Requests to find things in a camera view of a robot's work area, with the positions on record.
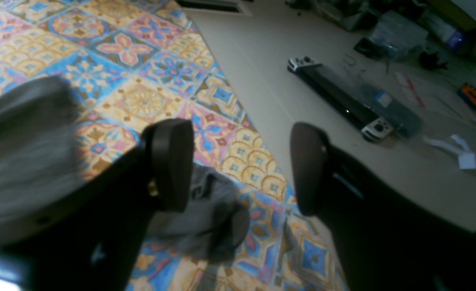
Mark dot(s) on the patterned tile tablecloth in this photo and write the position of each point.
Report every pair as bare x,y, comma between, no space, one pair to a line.
135,62

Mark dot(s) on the white tray lower left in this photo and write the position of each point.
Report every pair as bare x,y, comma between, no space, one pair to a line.
234,7

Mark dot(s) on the grey t-shirt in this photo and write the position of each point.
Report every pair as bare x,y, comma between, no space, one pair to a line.
39,165

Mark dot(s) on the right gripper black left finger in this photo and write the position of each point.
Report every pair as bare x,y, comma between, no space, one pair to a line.
90,239

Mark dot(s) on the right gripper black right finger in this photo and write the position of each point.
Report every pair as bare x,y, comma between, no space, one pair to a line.
384,241

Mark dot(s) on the black bar white end caps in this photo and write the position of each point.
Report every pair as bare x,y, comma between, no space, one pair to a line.
367,107

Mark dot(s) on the clear plastic bag pile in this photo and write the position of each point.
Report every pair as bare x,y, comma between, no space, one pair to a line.
392,38

